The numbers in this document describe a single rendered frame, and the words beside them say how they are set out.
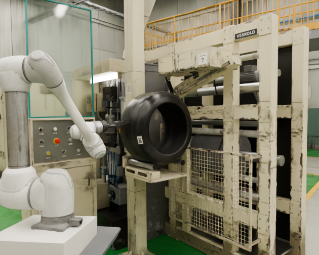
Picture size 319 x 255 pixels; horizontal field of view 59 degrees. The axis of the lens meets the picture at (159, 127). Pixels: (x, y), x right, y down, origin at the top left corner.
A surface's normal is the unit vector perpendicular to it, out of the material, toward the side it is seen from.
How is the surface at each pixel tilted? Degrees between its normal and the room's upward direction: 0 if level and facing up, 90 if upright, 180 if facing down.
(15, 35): 90
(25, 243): 90
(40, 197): 86
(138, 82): 90
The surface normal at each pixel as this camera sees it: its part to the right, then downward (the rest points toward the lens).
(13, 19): 0.78, 0.03
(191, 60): -0.78, 0.04
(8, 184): -0.18, -0.02
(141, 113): -0.10, -0.29
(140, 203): 0.62, 0.04
